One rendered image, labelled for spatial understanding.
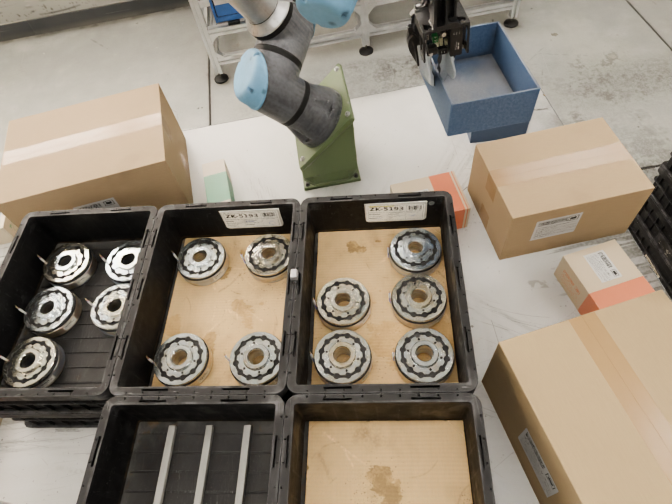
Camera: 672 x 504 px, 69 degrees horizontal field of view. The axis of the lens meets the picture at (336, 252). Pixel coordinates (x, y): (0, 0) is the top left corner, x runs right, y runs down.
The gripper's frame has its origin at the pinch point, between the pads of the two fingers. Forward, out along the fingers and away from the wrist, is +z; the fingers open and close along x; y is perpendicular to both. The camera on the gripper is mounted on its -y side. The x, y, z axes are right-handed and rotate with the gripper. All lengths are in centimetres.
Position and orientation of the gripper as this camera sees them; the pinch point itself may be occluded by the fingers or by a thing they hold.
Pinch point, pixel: (435, 76)
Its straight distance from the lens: 93.4
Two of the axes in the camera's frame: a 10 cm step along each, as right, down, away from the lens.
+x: 9.8, -2.1, -0.7
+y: 1.3, 8.2, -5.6
